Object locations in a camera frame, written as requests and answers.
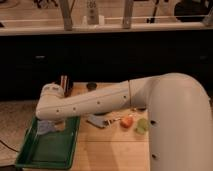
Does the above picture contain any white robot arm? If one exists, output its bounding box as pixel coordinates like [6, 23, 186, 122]
[36, 73, 213, 171]

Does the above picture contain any orange toy fruit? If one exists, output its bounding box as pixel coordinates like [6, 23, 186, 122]
[120, 116, 133, 129]

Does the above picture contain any blue sponge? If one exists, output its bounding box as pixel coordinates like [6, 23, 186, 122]
[37, 120, 56, 135]

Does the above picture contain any black cable at left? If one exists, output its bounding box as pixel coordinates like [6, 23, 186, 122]
[0, 139, 20, 154]

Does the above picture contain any black object top right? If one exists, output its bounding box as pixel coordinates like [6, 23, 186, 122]
[174, 0, 213, 22]

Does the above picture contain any green plastic tray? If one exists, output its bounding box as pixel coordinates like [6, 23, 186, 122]
[15, 117, 80, 170]

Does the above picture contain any green plastic cup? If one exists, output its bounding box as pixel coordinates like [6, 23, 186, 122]
[136, 118, 148, 134]

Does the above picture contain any small dark metal cup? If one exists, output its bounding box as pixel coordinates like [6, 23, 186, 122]
[86, 82, 97, 91]

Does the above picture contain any blue cloth piece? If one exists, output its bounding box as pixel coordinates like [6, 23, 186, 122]
[87, 115, 107, 128]

